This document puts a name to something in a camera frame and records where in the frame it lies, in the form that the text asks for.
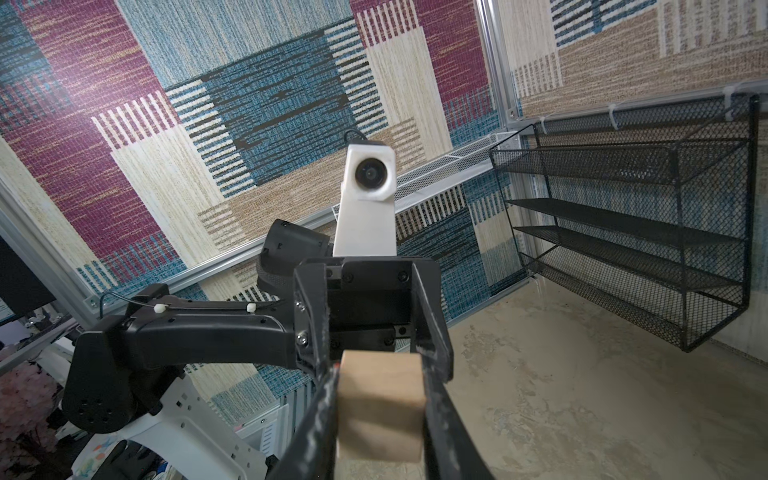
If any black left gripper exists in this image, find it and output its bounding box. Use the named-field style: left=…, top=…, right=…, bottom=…
left=293, top=257, right=454, bottom=383

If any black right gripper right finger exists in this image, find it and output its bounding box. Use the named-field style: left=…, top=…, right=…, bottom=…
left=422, top=356, right=494, bottom=480

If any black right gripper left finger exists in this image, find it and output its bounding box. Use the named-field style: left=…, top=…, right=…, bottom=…
left=266, top=366, right=339, bottom=479

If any small square wood block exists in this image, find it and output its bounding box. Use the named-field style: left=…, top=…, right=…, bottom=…
left=337, top=350, right=427, bottom=463

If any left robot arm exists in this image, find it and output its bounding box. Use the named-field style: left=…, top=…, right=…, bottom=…
left=62, top=220, right=483, bottom=479

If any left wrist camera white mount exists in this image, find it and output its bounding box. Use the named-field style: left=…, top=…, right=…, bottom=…
left=333, top=140, right=397, bottom=257

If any black wire mesh shelf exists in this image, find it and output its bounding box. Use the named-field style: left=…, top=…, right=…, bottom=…
left=489, top=93, right=762, bottom=352

